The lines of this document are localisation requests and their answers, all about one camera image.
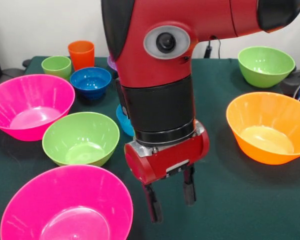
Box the light blue plastic bowl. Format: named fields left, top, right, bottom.
left=116, top=103, right=135, bottom=137

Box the orange plastic bowl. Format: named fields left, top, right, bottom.
left=226, top=91, right=300, bottom=166

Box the orange plastic cup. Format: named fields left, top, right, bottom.
left=67, top=40, right=96, bottom=72

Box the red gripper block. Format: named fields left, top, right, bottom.
left=124, top=121, right=211, bottom=224

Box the pink plastic bowl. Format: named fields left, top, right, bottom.
left=0, top=74, right=76, bottom=142
left=0, top=164, right=135, bottom=240

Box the dark green table cloth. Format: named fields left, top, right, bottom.
left=0, top=56, right=300, bottom=240

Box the green plastic bowl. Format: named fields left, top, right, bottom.
left=237, top=46, right=296, bottom=89
left=41, top=111, right=121, bottom=168

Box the dark blue plastic bowl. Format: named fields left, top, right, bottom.
left=69, top=66, right=113, bottom=100

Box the green plastic cup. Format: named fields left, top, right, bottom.
left=41, top=55, right=72, bottom=81

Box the purple plastic bowl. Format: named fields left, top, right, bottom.
left=107, top=55, right=119, bottom=72

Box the black wall cable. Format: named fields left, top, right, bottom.
left=203, top=37, right=222, bottom=60

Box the black pedestal leg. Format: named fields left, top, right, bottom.
left=0, top=58, right=32, bottom=78
left=281, top=69, right=300, bottom=98

